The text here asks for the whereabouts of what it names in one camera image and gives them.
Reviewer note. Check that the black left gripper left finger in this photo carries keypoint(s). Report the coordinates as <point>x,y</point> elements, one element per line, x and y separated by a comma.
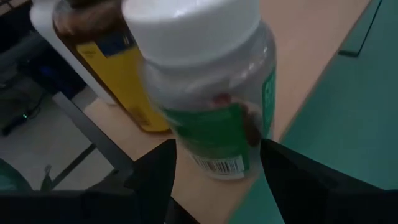
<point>152,186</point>

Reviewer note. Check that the wooden shelf black metal frame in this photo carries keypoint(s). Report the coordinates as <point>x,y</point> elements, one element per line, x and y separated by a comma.
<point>311,46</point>

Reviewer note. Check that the brown bottle yellow cap label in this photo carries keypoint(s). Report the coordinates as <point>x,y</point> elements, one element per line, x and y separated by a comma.
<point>121,77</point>

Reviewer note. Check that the clear gummy jar green label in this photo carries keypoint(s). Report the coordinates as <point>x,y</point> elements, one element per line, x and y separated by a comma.
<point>202,40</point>

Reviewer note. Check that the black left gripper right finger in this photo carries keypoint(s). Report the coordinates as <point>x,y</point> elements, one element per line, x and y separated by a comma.
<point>295,186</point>

